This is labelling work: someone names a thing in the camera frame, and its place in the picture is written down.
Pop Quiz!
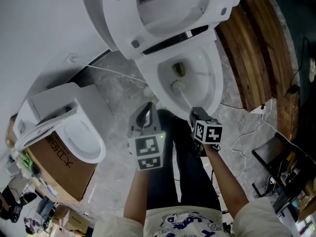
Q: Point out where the person's left leg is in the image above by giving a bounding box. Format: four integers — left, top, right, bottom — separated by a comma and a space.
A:
146, 109, 181, 211

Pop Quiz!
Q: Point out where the white floor cable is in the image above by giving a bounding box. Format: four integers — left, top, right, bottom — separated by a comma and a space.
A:
233, 97, 316, 174

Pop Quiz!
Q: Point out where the small labelled cardboard box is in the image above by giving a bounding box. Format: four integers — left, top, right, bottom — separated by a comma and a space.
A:
55, 204, 90, 232

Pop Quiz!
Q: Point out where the yellow tool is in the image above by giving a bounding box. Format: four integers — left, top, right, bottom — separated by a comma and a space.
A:
285, 151, 297, 165

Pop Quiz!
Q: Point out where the thin white wire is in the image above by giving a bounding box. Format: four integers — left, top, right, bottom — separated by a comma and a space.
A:
85, 63, 148, 84

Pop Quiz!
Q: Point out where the green plastic item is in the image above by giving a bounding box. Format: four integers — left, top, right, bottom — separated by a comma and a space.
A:
20, 152, 35, 169

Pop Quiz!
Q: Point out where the black floor cable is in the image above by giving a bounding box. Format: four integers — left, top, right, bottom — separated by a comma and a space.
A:
285, 37, 311, 97

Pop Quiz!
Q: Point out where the white printed shirt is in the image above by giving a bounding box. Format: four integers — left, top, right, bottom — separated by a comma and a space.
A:
92, 196, 292, 237

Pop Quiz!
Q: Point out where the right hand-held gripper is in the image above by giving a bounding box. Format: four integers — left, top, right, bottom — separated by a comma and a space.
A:
189, 107, 223, 158

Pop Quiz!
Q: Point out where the white toilet with raised lid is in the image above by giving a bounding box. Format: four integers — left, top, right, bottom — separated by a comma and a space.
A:
79, 0, 245, 120

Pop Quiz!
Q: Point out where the small white toilet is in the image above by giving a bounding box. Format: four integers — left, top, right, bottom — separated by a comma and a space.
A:
12, 81, 107, 164

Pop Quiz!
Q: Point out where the wooden plank platform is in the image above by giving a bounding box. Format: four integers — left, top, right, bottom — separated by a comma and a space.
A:
214, 0, 301, 142

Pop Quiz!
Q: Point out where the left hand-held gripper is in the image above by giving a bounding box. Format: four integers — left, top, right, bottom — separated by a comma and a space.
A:
127, 102, 166, 172

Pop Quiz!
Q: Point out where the white toilet brush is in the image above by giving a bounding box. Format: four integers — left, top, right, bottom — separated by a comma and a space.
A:
169, 79, 195, 109

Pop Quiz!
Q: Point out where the person's right leg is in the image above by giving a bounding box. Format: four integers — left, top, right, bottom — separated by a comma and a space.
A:
169, 118, 222, 211

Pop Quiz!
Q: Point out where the person's leg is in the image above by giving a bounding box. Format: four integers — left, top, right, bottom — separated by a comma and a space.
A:
169, 118, 222, 211
146, 109, 181, 211

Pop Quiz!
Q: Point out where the large brown cardboard box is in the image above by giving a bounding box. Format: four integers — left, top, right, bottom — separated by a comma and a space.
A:
5, 115, 97, 202

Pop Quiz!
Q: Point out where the white power adapter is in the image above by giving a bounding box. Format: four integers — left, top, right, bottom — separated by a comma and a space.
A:
249, 104, 268, 114

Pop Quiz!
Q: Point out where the person's left forearm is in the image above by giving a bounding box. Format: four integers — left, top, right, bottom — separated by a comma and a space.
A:
122, 169, 149, 226

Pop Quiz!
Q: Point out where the person's right forearm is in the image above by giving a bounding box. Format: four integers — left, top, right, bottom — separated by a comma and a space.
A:
204, 146, 250, 220

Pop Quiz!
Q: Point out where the black metal rack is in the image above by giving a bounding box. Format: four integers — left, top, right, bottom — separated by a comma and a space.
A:
251, 132, 316, 213

